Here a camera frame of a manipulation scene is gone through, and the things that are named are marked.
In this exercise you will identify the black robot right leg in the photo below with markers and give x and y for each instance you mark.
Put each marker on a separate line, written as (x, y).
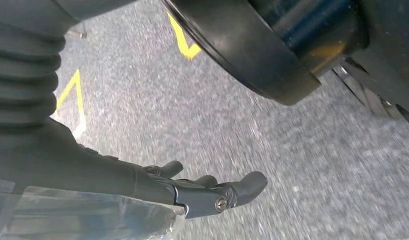
(257, 49)

